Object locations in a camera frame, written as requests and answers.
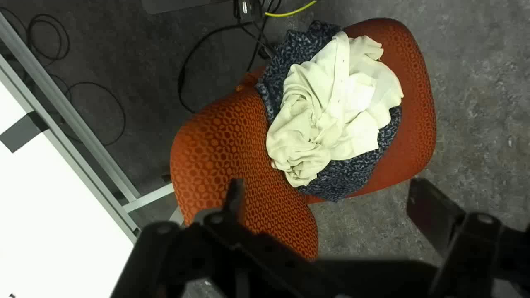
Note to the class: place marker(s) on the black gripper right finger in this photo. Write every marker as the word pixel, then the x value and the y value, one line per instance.
pixel 436 217

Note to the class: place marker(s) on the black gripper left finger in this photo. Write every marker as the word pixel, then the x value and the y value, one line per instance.
pixel 234 200

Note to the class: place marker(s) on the orange mesh office chair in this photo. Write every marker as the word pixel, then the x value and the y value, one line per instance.
pixel 232 149

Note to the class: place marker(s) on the aluminium frame rail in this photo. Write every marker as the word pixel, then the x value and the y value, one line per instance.
pixel 72 117

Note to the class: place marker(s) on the black frame bracket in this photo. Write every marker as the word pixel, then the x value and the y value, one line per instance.
pixel 22 132

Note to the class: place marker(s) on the blue patterned cloth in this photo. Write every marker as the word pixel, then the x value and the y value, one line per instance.
pixel 353 175

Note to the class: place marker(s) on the white shirt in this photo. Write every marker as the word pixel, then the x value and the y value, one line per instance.
pixel 332 104

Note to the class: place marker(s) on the black power adapter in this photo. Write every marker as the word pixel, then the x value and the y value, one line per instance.
pixel 246 8

